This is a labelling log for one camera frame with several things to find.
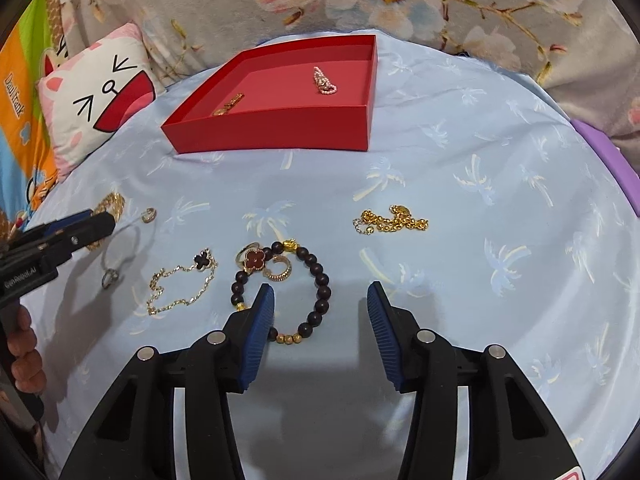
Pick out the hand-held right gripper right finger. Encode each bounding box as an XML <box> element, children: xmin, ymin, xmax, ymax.
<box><xmin>366</xmin><ymin>281</ymin><xmax>586</xmax><ymax>480</ymax></box>

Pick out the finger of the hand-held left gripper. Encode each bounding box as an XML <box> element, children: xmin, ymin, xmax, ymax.
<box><xmin>20</xmin><ymin>208</ymin><xmax>108</xmax><ymax>242</ymax></box>
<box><xmin>10</xmin><ymin>211</ymin><xmax>119</xmax><ymax>263</ymax></box>

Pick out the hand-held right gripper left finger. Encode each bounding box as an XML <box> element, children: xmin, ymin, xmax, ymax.
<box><xmin>59</xmin><ymin>282</ymin><xmax>276</xmax><ymax>480</ymax></box>

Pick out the chunky gold link chain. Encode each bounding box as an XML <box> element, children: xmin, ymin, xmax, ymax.
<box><xmin>85</xmin><ymin>192</ymin><xmax>126</xmax><ymax>251</ymax></box>

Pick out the dark wooden bead bracelet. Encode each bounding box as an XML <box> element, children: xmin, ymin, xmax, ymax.
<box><xmin>230</xmin><ymin>241</ymin><xmax>331</xmax><ymax>345</ymax></box>

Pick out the red cardboard box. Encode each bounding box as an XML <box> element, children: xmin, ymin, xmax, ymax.
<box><xmin>160</xmin><ymin>35</ymin><xmax>378</xmax><ymax>155</ymax></box>

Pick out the pearl bead jewelry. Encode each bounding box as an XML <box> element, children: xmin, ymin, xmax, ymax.
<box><xmin>312</xmin><ymin>66</ymin><xmax>341</xmax><ymax>96</ymax></box>

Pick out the person's left hand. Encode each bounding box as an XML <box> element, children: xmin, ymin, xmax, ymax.
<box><xmin>6</xmin><ymin>304</ymin><xmax>48</xmax><ymax>397</ymax></box>

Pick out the colourful cartoon cloth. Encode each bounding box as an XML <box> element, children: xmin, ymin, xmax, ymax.
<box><xmin>0</xmin><ymin>0</ymin><xmax>66</xmax><ymax>241</ymax></box>

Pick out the cat face pillow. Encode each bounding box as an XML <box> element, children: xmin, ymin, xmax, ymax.
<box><xmin>37</xmin><ymin>22</ymin><xmax>168</xmax><ymax>178</ymax></box>

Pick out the light blue palm-print cloth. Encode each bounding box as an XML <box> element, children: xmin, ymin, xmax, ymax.
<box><xmin>20</xmin><ymin>35</ymin><xmax>631</xmax><ymax>480</ymax></box>

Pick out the purple cushion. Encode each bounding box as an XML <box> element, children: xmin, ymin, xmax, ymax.
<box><xmin>570</xmin><ymin>119</ymin><xmax>640</xmax><ymax>221</ymax></box>

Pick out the thin silver pendant necklace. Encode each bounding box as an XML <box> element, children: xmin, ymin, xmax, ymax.
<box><xmin>100</xmin><ymin>220</ymin><xmax>156</xmax><ymax>291</ymax></box>

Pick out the gold open band ring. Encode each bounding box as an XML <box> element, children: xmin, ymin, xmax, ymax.
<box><xmin>264</xmin><ymin>255</ymin><xmax>293</xmax><ymax>282</ymax></box>

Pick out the red clover gold ring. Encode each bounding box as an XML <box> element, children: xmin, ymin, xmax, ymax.
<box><xmin>236</xmin><ymin>241</ymin><xmax>273</xmax><ymax>276</ymax></box>

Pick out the black clover gold bracelet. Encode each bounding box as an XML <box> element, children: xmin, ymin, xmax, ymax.
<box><xmin>146</xmin><ymin>247</ymin><xmax>220</xmax><ymax>317</ymax></box>

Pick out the gold coin chain bracelet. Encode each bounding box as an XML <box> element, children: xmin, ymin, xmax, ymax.
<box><xmin>351</xmin><ymin>204</ymin><xmax>430</xmax><ymax>237</ymax></box>

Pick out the gold pendant chain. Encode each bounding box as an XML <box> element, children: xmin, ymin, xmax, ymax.
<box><xmin>212</xmin><ymin>92</ymin><xmax>246</xmax><ymax>117</ymax></box>

